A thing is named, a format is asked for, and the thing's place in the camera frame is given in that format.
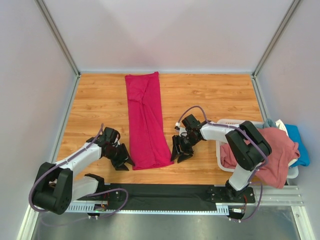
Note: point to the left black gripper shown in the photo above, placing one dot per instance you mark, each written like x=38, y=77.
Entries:
x=124, y=157

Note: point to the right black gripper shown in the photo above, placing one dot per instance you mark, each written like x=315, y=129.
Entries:
x=176, y=142

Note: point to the magenta t shirt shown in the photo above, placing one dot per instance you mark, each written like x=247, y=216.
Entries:
x=147, y=143

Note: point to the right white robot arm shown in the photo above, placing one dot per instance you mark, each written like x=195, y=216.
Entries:
x=248, y=146

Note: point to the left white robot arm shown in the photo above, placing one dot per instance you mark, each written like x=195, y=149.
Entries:
x=55, y=186

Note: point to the black base mat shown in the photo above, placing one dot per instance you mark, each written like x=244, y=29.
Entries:
x=186, y=197

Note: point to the dusty pink t shirt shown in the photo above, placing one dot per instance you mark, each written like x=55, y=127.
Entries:
x=283, y=150

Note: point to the cream white t shirt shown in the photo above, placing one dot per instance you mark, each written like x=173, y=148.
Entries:
x=281, y=126

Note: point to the white laundry basket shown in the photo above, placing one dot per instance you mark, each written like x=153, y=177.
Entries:
x=222, y=156

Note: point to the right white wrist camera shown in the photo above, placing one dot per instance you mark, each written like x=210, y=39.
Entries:
x=177, y=126

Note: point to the white slotted cable duct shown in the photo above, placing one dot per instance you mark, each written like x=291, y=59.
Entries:
x=78, y=207

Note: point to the aluminium frame rail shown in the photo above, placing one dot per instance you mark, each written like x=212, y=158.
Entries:
x=254, y=194

